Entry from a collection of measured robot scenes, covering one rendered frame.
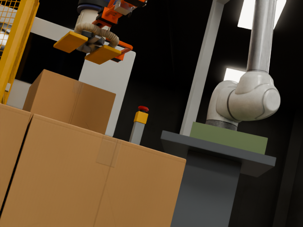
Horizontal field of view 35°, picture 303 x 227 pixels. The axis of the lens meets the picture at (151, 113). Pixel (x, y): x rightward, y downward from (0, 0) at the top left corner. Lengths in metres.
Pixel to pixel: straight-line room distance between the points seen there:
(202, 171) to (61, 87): 0.84
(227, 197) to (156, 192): 1.02
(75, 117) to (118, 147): 1.32
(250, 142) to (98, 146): 1.11
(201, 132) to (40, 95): 0.84
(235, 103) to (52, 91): 0.92
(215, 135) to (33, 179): 1.16
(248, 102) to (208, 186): 0.42
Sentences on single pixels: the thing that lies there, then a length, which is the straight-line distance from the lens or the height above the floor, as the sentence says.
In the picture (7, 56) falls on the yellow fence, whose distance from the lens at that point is 3.22.
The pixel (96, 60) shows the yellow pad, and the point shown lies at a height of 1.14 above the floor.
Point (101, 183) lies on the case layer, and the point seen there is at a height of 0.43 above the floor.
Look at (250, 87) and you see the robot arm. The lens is 2.14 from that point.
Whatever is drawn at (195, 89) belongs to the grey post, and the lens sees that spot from 5.71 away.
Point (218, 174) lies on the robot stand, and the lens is 2.18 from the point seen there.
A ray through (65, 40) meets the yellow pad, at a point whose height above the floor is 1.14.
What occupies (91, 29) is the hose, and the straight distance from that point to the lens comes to 2.45.
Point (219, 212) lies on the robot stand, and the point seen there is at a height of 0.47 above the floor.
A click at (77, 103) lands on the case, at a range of 2.48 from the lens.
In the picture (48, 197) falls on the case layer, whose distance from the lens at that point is 1.13.
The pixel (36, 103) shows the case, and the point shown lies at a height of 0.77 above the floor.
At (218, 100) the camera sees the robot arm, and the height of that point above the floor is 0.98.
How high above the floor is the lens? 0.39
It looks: 12 degrees up
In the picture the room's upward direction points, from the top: 15 degrees clockwise
